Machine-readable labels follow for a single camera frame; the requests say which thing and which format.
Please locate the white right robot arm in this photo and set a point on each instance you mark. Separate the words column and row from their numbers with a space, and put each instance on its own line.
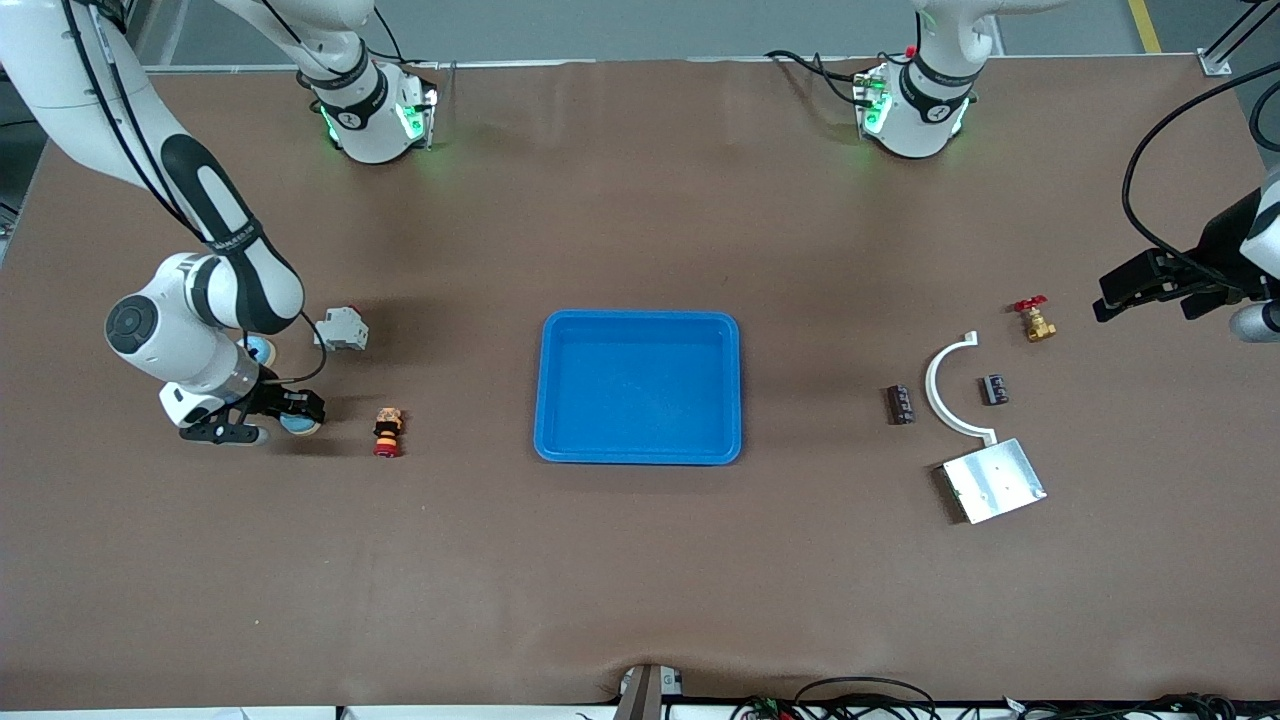
column 60, row 70

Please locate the aluminium square plate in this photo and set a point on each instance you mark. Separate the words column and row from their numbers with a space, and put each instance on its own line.
column 995, row 480

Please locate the red yellow emergency stop button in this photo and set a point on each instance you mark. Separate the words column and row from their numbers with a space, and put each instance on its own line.
column 388, row 430

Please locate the white circuit breaker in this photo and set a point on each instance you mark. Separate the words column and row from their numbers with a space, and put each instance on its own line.
column 340, row 332

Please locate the grey metal mount bracket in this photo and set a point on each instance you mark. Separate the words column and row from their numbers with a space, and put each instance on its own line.
column 640, row 695

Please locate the white curved plastic bracket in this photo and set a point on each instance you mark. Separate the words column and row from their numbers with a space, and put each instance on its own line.
column 930, row 390

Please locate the black connector block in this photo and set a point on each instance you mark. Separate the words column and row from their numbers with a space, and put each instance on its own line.
column 993, row 389
column 900, row 405

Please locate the light blue call bell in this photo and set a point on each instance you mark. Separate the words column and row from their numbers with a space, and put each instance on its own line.
column 300, row 427
column 263, row 350

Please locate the blue plastic tray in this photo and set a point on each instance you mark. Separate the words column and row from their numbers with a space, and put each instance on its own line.
column 640, row 390

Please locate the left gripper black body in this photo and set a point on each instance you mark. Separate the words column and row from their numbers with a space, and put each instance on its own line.
column 1221, row 243

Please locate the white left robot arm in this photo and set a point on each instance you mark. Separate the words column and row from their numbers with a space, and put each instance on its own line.
column 925, row 120

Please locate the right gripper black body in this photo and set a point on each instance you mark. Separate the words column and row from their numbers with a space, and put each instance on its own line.
column 268, row 398

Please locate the aluminium frame profile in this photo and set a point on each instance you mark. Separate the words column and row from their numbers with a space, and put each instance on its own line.
column 1215, row 66

